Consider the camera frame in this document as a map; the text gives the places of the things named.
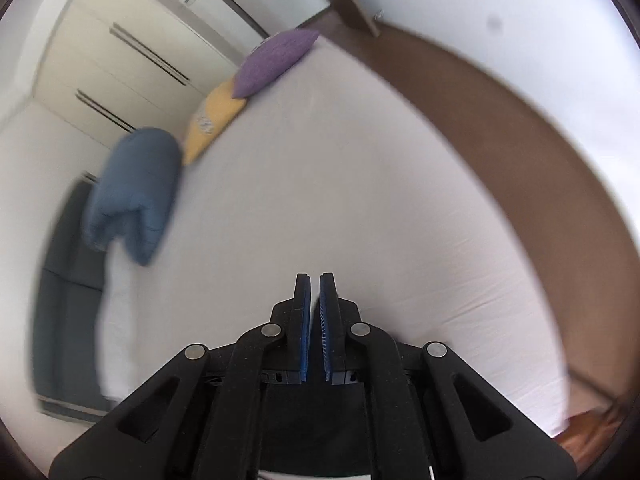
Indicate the yellow pillow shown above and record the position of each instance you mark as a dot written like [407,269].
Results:
[212,120]

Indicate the purple pillow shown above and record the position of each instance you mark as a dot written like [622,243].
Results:
[272,62]

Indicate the cream wardrobe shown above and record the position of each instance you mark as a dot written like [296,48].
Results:
[115,45]

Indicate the grey padded headboard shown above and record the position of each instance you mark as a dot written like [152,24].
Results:
[65,300]

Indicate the rolled blue duvet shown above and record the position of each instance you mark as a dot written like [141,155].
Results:
[135,190]

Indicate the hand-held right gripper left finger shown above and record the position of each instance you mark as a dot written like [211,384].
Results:
[304,332]

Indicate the bed with white sheet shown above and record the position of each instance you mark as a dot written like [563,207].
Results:
[340,185]

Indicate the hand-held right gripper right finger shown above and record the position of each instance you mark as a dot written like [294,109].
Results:
[326,332]

